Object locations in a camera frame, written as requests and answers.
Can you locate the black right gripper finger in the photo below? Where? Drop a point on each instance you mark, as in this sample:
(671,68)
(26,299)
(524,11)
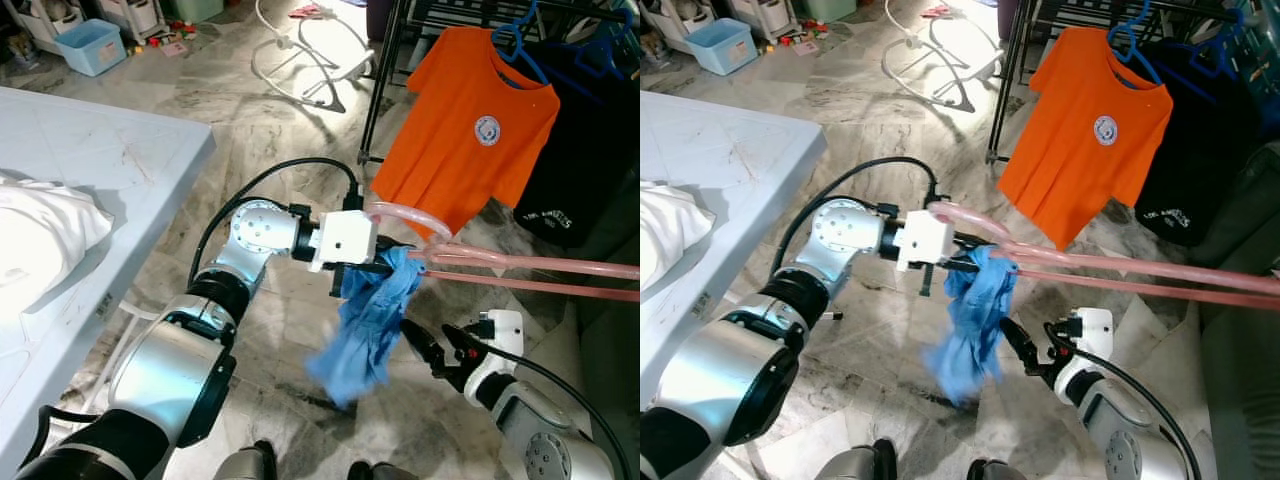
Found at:
(425,348)
(1022,346)

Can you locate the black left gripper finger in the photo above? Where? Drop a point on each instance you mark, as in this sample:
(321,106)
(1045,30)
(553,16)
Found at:
(410,254)
(1000,252)

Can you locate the blue shirt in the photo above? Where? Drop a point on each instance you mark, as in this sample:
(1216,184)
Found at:
(370,330)
(975,330)

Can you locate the pink red plastic hanger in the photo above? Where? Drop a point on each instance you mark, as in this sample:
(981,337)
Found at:
(1150,270)
(540,265)

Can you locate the white pink shirt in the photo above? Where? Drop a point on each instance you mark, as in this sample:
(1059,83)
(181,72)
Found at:
(670,235)
(45,240)

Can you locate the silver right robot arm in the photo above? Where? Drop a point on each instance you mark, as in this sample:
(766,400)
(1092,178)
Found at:
(545,430)
(1130,440)

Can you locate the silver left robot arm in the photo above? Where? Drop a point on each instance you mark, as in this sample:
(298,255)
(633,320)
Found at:
(180,360)
(740,370)

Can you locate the blue plastic hanger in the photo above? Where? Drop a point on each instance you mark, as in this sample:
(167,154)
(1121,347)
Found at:
(520,55)
(1220,50)
(1135,55)
(605,50)

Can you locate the grey right robot foot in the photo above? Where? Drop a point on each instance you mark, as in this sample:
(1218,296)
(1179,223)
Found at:
(380,471)
(998,470)

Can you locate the grey robot foot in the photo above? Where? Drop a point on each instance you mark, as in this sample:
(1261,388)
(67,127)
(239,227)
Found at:
(998,470)
(248,462)
(380,471)
(860,462)

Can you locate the orange shirt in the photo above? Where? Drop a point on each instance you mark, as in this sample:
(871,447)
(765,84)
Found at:
(460,130)
(1080,135)

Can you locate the black clothes drying rack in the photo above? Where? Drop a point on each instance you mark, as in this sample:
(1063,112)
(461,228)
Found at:
(385,70)
(1010,70)

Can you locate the dark green sofa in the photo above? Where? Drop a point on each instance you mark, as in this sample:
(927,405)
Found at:
(1245,330)

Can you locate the black garment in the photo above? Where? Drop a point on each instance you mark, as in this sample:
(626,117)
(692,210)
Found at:
(1200,160)
(590,170)

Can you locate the grey left robot foot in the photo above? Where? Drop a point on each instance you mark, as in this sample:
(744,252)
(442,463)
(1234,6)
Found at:
(248,462)
(860,462)

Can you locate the white plastic folding table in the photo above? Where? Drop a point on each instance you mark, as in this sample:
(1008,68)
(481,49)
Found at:
(730,160)
(120,160)

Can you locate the small pink box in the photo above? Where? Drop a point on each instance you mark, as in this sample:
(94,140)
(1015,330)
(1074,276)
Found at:
(805,47)
(175,48)

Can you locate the glass jar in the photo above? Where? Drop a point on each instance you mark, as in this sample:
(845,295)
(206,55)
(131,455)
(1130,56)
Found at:
(20,50)
(652,48)

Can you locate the light blue plastic bin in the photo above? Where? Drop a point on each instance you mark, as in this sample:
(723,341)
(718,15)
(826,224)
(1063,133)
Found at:
(92,48)
(722,47)

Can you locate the teal blue garment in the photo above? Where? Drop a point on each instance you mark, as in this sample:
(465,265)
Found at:
(1262,45)

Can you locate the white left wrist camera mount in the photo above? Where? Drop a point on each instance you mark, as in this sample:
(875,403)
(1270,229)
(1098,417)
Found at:
(925,240)
(345,240)

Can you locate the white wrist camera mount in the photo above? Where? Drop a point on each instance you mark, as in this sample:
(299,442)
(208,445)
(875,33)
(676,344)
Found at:
(925,240)
(503,335)
(1090,333)
(345,240)

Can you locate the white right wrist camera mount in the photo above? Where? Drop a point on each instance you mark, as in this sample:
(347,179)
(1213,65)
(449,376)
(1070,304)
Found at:
(503,335)
(1090,333)

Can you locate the white baby bouncer frame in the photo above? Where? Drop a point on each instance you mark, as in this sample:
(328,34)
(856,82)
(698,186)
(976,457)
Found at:
(320,85)
(950,85)

